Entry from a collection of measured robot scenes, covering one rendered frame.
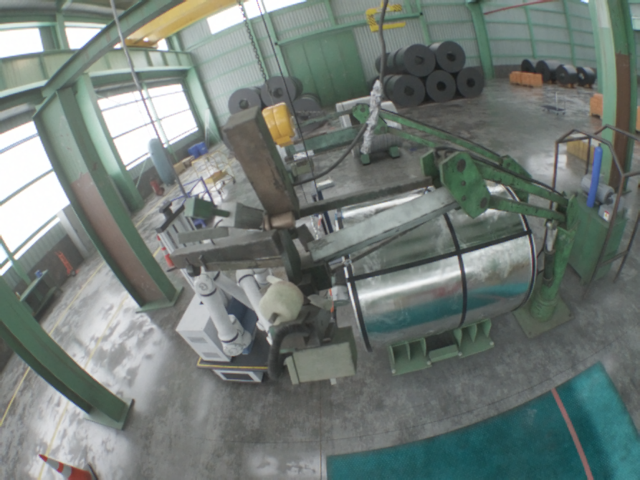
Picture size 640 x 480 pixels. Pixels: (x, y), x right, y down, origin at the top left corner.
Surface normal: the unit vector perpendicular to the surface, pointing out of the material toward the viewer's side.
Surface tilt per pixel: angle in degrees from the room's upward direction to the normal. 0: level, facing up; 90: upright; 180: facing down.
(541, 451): 0
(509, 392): 0
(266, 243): 90
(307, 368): 55
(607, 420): 0
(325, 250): 40
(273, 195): 105
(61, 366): 90
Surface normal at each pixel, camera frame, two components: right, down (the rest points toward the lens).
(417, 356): -0.27, -0.80
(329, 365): -0.15, -0.02
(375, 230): -0.20, -0.26
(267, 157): 0.08, 0.74
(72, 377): 0.96, -0.23
